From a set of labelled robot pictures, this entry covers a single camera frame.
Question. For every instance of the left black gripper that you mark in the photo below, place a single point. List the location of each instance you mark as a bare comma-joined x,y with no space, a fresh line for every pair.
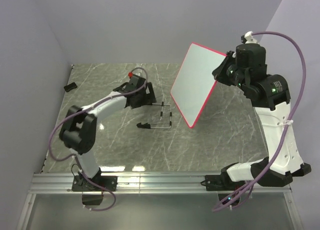
148,97

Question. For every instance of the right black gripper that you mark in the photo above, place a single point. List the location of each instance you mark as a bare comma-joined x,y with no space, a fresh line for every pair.
219,73

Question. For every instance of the metal wire whiteboard stand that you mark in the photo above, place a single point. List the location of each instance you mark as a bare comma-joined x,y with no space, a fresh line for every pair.
165,116

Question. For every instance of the pink framed whiteboard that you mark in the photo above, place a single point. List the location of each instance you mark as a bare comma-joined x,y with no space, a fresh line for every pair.
194,82

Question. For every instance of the yellow bone-shaped eraser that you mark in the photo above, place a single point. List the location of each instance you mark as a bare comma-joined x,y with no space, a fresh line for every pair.
70,87

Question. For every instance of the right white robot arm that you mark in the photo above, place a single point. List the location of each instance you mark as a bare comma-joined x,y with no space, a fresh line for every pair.
270,97

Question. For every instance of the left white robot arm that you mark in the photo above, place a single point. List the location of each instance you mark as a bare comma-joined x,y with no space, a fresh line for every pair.
79,131

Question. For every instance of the black whiteboard clip left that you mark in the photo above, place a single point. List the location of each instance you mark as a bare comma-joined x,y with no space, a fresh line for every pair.
143,126

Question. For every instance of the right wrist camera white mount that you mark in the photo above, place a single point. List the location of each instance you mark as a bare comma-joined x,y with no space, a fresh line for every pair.
248,38

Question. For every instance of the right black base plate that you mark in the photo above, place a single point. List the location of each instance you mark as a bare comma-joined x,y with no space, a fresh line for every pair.
215,183

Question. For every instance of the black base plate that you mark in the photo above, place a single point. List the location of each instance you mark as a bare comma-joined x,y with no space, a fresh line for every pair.
215,183
81,184

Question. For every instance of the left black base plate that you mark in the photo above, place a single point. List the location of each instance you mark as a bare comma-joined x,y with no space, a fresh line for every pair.
81,184

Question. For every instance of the aluminium mounting rail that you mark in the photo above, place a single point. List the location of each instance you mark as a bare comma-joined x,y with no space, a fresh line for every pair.
127,183

